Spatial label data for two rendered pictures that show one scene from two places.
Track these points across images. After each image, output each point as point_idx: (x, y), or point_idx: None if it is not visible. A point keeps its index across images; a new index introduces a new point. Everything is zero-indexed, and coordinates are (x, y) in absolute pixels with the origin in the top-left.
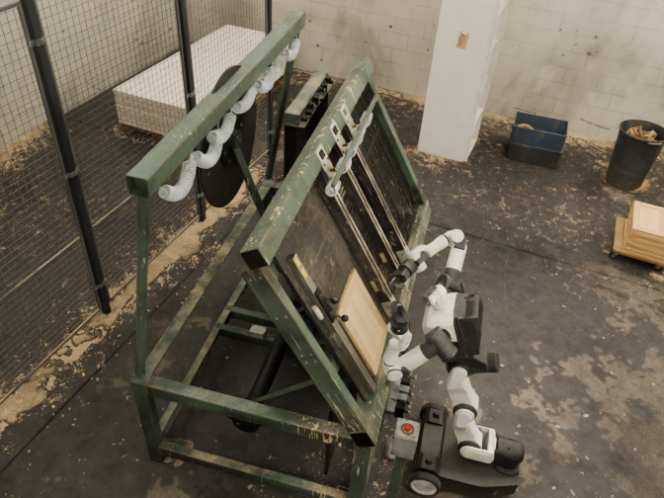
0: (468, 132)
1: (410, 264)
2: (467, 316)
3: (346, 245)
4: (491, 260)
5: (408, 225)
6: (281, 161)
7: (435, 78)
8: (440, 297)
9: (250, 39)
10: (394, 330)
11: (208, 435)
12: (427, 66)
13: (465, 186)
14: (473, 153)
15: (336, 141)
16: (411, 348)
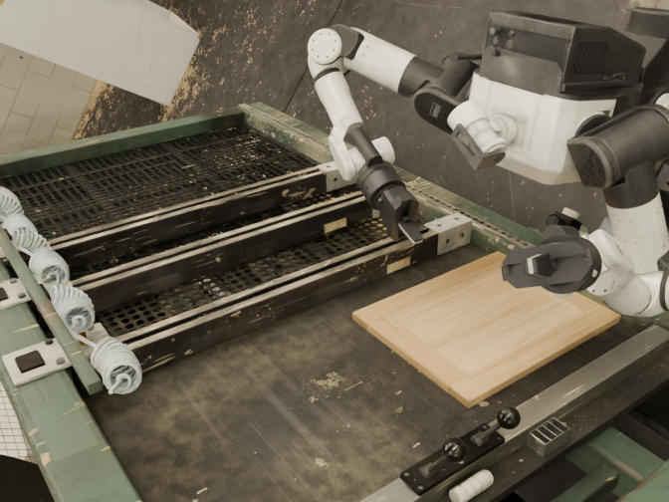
0: (153, 18)
1: (373, 177)
2: (562, 54)
3: (293, 321)
4: (366, 20)
5: (279, 151)
6: None
7: (53, 52)
8: (487, 121)
9: None
10: (587, 285)
11: None
12: (49, 64)
13: (237, 41)
14: (190, 20)
15: (24, 300)
16: (502, 191)
